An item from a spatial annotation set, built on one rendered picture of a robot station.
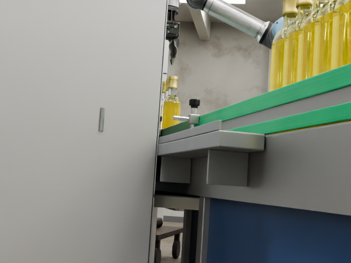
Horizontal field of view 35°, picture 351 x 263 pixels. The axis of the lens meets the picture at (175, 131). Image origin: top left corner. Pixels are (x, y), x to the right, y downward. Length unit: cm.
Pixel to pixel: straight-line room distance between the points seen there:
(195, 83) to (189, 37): 100
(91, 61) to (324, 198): 80
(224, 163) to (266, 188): 11
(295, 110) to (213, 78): 1077
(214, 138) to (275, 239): 20
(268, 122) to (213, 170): 13
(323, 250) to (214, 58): 1102
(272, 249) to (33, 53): 77
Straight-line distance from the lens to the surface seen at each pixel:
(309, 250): 88
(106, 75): 143
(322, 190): 81
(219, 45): 1186
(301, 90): 93
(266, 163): 99
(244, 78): 1168
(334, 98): 84
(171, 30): 214
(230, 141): 97
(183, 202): 152
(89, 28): 145
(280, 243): 97
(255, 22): 231
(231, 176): 105
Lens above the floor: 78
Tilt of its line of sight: 5 degrees up
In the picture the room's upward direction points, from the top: 4 degrees clockwise
